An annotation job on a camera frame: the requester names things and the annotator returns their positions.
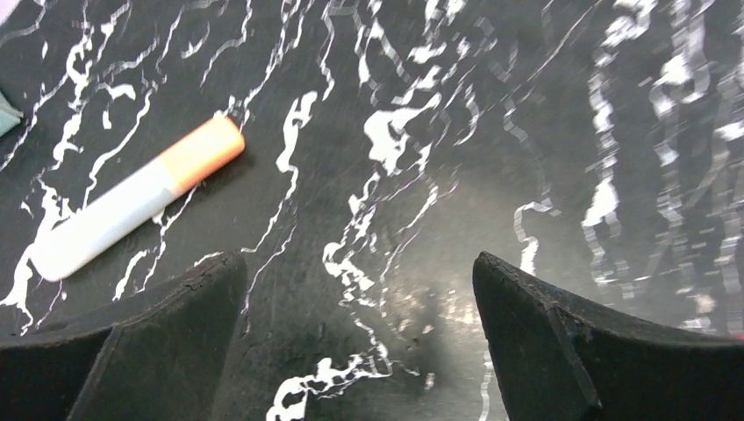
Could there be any orange white marker tube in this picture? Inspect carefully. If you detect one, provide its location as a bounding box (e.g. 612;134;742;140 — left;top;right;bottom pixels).
30;117;246;282

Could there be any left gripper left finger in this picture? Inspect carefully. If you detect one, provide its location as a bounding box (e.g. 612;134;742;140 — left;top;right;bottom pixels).
1;253;247;420

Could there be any white cardboard box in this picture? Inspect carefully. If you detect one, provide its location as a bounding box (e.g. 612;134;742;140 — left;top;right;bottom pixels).
0;93;24;137

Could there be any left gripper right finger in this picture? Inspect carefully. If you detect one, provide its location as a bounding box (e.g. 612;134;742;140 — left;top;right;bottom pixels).
472;252;743;420

